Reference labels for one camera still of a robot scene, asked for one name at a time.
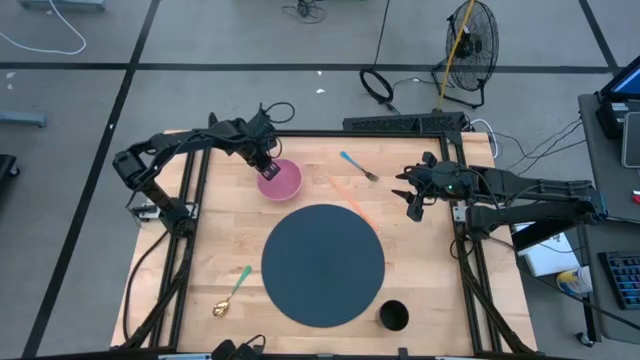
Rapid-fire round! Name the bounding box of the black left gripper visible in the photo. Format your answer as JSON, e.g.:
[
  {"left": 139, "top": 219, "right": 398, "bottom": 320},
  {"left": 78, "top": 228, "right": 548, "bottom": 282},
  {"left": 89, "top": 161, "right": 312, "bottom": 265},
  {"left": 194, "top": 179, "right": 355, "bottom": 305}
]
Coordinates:
[{"left": 234, "top": 127, "right": 282, "bottom": 182}]

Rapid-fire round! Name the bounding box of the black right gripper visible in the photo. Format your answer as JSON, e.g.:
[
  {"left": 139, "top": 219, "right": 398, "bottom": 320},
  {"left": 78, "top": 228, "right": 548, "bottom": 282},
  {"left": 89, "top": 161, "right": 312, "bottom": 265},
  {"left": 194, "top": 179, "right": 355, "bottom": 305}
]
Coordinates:
[{"left": 391, "top": 152, "right": 474, "bottom": 204}]

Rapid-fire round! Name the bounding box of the pink plastic bowl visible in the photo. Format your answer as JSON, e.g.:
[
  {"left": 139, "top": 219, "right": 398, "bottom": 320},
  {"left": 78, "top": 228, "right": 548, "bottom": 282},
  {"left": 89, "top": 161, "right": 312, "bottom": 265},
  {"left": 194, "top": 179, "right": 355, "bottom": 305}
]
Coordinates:
[{"left": 256, "top": 158, "right": 304, "bottom": 203}]

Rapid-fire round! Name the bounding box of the black cup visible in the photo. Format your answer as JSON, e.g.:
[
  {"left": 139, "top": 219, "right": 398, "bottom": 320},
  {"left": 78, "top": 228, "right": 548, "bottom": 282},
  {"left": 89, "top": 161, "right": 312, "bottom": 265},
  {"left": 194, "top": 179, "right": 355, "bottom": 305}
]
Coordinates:
[{"left": 377, "top": 299, "right": 411, "bottom": 332}]

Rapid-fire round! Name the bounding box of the gold spoon with green handle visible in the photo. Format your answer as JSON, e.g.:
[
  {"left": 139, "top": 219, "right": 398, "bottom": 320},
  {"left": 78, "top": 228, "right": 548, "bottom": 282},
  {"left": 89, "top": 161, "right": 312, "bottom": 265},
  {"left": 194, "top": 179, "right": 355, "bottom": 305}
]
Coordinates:
[{"left": 212, "top": 264, "right": 253, "bottom": 319}]

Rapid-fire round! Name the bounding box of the orange straw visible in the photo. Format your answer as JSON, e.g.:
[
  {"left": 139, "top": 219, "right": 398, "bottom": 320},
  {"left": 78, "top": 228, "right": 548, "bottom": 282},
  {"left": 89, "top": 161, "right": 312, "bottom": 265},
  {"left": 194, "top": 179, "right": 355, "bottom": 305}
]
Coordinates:
[{"left": 327, "top": 174, "right": 381, "bottom": 234}]

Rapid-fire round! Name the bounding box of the black perforated box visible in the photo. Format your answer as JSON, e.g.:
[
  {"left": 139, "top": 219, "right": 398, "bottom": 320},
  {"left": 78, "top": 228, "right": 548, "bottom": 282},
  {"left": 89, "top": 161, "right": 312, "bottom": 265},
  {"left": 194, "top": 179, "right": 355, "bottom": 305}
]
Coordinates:
[{"left": 342, "top": 111, "right": 467, "bottom": 134}]

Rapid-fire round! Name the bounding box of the dark round woven placemat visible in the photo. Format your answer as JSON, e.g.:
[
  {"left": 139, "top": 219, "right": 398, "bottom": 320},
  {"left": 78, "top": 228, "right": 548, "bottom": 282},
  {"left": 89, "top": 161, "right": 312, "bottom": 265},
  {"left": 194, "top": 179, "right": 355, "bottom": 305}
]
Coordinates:
[{"left": 260, "top": 203, "right": 386, "bottom": 329}]

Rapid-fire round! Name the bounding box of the black floor fan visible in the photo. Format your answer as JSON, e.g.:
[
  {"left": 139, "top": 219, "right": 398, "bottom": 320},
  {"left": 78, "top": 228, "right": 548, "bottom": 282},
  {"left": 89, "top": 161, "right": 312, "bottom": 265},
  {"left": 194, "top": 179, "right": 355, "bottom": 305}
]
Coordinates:
[{"left": 432, "top": 0, "right": 500, "bottom": 110}]

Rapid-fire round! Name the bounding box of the white box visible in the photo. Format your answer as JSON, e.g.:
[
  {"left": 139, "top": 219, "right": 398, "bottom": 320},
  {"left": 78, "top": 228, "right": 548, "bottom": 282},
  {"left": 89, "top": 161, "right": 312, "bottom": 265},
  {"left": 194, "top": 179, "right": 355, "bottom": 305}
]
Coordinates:
[{"left": 513, "top": 222, "right": 581, "bottom": 279}]

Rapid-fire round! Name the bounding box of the grey side desk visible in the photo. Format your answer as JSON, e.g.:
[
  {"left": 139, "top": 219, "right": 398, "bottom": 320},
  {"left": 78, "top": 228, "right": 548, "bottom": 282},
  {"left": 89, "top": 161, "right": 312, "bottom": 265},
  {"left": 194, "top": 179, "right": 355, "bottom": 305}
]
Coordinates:
[{"left": 578, "top": 92, "right": 640, "bottom": 346}]

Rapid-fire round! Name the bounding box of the wipes canister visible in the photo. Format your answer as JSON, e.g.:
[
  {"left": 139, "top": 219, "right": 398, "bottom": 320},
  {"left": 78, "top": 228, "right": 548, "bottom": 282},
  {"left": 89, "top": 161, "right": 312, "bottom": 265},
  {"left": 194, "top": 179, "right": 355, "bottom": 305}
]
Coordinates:
[{"left": 556, "top": 265, "right": 594, "bottom": 297}]

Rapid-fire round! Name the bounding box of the black desk device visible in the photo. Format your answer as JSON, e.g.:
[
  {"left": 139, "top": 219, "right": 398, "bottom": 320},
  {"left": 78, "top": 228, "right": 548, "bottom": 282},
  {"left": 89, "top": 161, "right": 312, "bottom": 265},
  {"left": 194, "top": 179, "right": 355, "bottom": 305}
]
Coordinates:
[{"left": 594, "top": 97, "right": 631, "bottom": 139}]

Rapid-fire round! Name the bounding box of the grey tablet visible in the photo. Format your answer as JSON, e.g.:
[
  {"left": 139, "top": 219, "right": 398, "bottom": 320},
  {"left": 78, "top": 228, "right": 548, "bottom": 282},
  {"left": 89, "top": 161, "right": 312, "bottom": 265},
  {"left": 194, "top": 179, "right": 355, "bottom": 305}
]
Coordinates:
[{"left": 621, "top": 110, "right": 640, "bottom": 169}]

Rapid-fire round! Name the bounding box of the black keyboard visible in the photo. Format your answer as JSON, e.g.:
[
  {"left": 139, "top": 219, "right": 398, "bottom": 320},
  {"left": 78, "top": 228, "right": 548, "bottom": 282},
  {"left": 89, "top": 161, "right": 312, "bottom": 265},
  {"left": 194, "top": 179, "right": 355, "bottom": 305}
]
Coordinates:
[{"left": 598, "top": 249, "right": 640, "bottom": 311}]

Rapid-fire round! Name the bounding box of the laptop screen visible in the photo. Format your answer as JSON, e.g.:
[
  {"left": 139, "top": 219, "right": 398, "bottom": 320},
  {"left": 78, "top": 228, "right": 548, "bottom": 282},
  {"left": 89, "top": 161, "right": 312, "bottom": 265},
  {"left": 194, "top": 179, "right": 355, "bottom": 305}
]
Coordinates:
[{"left": 599, "top": 64, "right": 640, "bottom": 101}]

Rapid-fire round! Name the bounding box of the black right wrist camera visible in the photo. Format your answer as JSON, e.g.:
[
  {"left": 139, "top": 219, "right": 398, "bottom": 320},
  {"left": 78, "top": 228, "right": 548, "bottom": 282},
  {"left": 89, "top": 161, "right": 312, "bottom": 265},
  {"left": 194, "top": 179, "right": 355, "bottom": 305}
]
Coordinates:
[{"left": 406, "top": 195, "right": 427, "bottom": 223}]

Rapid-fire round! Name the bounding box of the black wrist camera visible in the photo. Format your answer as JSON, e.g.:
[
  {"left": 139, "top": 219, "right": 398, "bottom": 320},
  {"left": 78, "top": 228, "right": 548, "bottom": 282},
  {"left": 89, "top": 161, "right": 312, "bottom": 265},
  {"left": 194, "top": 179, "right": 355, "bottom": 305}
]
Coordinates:
[
  {"left": 406, "top": 195, "right": 427, "bottom": 223},
  {"left": 247, "top": 110, "right": 277, "bottom": 146}
]

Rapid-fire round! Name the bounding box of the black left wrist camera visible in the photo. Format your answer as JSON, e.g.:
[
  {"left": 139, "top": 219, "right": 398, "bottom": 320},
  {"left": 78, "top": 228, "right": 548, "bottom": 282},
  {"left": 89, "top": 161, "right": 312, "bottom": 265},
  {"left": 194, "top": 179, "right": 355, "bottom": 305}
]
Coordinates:
[{"left": 247, "top": 110, "right": 277, "bottom": 146}]

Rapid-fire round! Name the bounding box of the fork with teal handle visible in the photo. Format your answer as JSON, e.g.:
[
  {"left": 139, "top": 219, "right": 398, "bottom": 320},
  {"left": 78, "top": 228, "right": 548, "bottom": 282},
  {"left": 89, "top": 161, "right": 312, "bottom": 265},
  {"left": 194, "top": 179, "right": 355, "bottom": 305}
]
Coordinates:
[{"left": 339, "top": 150, "right": 380, "bottom": 183}]

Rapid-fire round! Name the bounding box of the white cable loop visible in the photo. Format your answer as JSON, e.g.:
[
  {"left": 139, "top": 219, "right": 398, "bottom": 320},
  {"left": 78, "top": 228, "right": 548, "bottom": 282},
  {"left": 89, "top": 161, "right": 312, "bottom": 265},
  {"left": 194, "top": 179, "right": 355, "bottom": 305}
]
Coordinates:
[{"left": 469, "top": 118, "right": 500, "bottom": 160}]

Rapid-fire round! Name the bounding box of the coiled black cable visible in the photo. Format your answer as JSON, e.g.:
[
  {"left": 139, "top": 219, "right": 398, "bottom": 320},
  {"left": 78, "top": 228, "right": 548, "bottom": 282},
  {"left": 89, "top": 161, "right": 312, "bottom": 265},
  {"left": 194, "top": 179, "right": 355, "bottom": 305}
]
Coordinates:
[{"left": 358, "top": 0, "right": 401, "bottom": 115}]

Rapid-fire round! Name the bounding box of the yellow strap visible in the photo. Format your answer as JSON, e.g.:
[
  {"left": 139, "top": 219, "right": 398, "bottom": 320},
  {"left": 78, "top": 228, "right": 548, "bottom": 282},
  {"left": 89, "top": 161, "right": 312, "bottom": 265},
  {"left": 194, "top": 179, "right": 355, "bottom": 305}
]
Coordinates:
[{"left": 437, "top": 0, "right": 476, "bottom": 112}]

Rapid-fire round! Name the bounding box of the black cable bundle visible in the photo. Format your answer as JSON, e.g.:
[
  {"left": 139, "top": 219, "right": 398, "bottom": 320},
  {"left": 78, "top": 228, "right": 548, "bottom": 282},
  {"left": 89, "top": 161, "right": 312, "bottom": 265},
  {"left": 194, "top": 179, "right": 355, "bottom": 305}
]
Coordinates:
[{"left": 281, "top": 0, "right": 329, "bottom": 25}]

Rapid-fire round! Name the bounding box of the black table-level camera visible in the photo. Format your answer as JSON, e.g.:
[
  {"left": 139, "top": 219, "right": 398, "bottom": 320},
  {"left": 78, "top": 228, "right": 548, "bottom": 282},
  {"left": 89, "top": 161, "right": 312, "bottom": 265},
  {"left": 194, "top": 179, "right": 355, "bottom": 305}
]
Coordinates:
[{"left": 210, "top": 333, "right": 267, "bottom": 360}]

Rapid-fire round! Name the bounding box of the white floor cable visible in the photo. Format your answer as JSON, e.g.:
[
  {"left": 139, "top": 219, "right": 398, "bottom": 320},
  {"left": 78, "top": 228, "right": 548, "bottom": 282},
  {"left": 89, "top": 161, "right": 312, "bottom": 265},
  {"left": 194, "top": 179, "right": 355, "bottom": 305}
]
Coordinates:
[{"left": 0, "top": 0, "right": 87, "bottom": 56}]

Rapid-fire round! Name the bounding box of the grey flat base plate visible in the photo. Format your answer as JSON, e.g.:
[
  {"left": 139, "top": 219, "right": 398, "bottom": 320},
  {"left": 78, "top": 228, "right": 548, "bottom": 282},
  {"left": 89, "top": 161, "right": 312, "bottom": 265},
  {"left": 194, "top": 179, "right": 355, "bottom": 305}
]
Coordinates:
[{"left": 0, "top": 110, "right": 48, "bottom": 129}]

